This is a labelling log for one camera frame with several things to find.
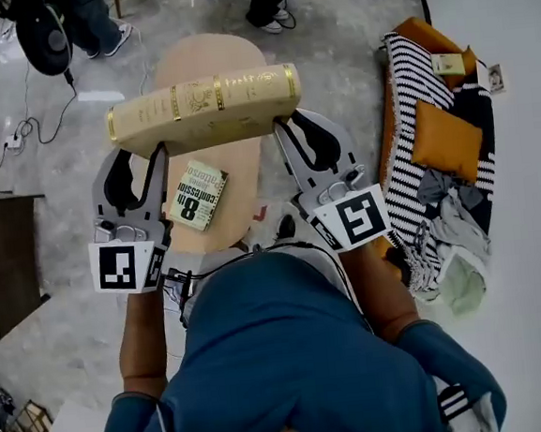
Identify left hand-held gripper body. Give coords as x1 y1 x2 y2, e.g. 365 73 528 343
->
85 212 180 299

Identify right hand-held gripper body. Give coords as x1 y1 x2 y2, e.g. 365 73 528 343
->
292 163 395 257

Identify gold hardcover book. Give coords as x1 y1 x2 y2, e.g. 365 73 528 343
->
101 61 307 163

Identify orange sofa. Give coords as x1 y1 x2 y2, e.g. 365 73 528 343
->
361 10 513 324

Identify person's right forearm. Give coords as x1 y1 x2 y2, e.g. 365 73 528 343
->
337 236 428 349

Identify person's left forearm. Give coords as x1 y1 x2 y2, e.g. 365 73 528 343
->
113 284 180 401

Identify wooden coffee table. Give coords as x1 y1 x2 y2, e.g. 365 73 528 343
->
139 27 285 260

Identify small pale green book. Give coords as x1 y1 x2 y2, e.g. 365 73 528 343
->
429 51 468 81

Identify black waist device with screen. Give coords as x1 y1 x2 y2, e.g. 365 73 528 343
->
161 265 198 316

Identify person's black right shoe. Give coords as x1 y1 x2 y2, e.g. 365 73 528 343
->
274 213 299 242

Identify black and white striped blanket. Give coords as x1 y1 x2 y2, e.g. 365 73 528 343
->
368 24 509 296

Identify orange cushion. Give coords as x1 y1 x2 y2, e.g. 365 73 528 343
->
404 95 488 189

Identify dark wooden cabinet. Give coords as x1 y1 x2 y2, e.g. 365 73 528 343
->
0 186 58 346

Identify pale green knitted blanket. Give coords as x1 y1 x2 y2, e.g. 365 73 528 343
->
435 243 493 320

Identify person in teal shirt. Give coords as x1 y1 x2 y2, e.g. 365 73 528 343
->
81 232 511 432

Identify black rounded backpack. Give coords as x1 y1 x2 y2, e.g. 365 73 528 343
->
12 0 77 80

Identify photo card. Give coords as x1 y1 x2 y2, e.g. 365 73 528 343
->
486 62 507 96

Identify black waist cable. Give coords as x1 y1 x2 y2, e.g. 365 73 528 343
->
186 235 359 321

